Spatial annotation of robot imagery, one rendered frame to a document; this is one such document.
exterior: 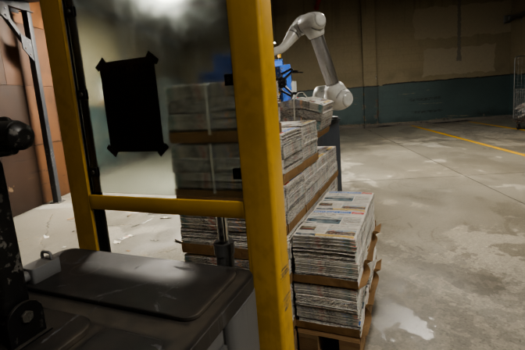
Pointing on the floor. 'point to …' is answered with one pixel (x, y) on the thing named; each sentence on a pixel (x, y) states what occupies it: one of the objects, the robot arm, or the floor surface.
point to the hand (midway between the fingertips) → (301, 82)
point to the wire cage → (518, 102)
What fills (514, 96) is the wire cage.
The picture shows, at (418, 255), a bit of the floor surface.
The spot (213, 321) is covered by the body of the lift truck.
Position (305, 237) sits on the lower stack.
